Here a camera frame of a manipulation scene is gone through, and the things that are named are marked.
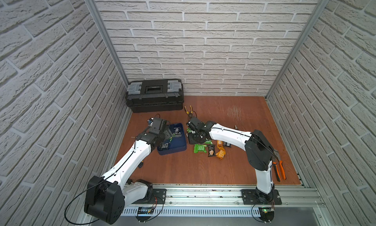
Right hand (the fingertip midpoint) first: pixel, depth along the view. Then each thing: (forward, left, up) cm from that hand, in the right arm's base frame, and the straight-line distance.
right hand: (192, 140), depth 89 cm
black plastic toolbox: (+30, +24, +11) cm, 40 cm away
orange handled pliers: (-18, -50, -5) cm, 53 cm away
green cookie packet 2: (-4, -3, -4) cm, 6 cm away
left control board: (-34, +27, -8) cm, 44 cm away
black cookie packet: (-6, -12, -4) cm, 14 cm away
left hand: (+2, +14, +8) cm, 17 cm away
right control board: (-40, -36, -9) cm, 54 cm away
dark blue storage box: (0, +10, -4) cm, 11 cm away
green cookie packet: (0, -10, -4) cm, 11 cm away
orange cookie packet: (-2, -18, -4) cm, 18 cm away
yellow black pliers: (+25, +2, -3) cm, 25 cm away
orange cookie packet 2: (-8, -17, -4) cm, 19 cm away
